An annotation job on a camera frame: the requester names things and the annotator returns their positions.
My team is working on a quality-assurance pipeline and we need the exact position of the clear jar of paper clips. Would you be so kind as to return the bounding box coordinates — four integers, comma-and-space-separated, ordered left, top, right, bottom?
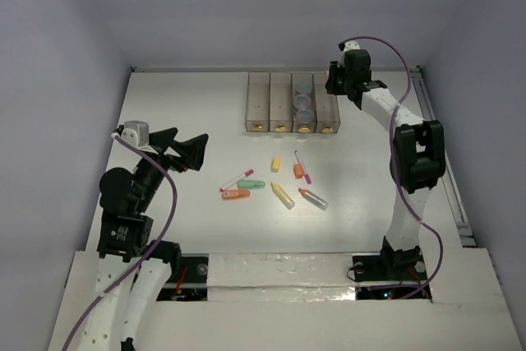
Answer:
293, 95, 311, 110

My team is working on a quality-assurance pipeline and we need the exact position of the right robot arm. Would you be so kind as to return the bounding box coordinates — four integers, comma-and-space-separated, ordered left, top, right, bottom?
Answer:
325, 41, 445, 282

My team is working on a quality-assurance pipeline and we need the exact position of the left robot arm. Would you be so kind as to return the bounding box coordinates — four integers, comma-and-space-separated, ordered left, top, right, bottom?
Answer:
62, 121, 209, 350

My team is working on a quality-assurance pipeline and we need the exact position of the green correction tape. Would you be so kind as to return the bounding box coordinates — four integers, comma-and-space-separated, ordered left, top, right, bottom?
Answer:
237, 178, 265, 190

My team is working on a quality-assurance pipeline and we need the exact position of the pink marker pen lower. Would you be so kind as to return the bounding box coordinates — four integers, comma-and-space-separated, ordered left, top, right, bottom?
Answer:
219, 169, 254, 192

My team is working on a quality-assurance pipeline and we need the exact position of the pink marker pen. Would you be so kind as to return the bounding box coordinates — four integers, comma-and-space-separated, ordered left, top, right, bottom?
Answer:
294, 150, 312, 185
219, 169, 254, 192

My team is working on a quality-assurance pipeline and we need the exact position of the yellow highlighter cap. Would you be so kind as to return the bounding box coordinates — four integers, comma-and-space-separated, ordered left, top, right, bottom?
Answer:
270, 157, 281, 173

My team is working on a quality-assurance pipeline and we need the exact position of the orange highlighter cap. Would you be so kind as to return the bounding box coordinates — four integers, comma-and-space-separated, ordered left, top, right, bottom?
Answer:
293, 164, 304, 179

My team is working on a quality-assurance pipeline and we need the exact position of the pink marker pen upper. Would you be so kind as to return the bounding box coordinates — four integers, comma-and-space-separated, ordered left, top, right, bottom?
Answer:
294, 150, 312, 185

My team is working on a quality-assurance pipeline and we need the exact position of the yellow highlighter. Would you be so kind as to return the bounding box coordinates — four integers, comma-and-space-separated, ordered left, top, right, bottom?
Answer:
270, 182, 295, 210

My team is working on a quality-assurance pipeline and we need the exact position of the orange tipped clear highlighter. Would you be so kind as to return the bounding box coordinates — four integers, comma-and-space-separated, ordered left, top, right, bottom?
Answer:
298, 188, 329, 211

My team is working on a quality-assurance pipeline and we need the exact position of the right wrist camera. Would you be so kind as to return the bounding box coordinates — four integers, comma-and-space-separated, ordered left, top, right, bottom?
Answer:
338, 40, 361, 53

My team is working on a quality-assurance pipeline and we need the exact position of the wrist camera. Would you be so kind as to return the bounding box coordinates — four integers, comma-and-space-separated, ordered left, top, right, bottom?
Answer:
338, 40, 361, 53
111, 121, 149, 149

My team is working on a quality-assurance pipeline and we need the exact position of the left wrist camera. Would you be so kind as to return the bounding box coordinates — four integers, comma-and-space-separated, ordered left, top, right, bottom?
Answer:
111, 121, 149, 149

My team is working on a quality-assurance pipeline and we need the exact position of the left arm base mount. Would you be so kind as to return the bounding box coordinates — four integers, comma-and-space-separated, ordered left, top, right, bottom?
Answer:
157, 255, 209, 302

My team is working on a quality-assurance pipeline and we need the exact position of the aluminium rail right edge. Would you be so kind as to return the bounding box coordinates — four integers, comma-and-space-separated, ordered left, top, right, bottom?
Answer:
411, 67, 478, 248

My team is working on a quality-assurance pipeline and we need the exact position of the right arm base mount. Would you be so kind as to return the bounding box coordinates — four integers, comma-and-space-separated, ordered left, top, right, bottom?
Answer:
346, 254, 431, 300

